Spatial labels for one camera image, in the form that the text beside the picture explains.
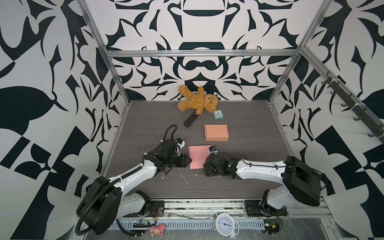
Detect black remote control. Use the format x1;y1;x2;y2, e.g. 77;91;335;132
184;110;199;128

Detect small pink toy figure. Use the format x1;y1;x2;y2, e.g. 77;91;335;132
151;224;166;237

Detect salmon cardboard box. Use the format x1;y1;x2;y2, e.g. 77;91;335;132
205;125;229;142

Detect left circuit board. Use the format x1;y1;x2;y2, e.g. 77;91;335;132
132;218;157;228

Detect wall hook rack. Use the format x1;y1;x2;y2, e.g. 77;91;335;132
322;71;384;144

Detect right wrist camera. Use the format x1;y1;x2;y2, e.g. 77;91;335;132
209;146;218;155

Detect right circuit board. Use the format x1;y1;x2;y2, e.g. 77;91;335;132
262;218;283;235

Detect white round analog clock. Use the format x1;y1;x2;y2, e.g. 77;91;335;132
215;213;240;239

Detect pink cardboard box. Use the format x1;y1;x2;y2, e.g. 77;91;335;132
189;145;212;170

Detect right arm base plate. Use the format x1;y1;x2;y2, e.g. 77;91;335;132
244;200;288;218

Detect brown teddy bear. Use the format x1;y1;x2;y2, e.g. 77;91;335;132
177;85;219;115

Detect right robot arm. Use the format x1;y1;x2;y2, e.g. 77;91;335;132
204;152;321;216

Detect small teal alarm clock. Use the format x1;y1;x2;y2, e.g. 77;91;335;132
213;110;224;120

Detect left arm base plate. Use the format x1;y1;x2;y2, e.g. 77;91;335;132
124;200;165;218

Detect black corrugated cable hose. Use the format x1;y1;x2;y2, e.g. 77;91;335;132
74;124;179;237

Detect circuit board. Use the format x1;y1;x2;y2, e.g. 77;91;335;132
132;218;157;228
262;218;283;235

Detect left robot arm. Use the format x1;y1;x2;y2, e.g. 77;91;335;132
75;138;192;236

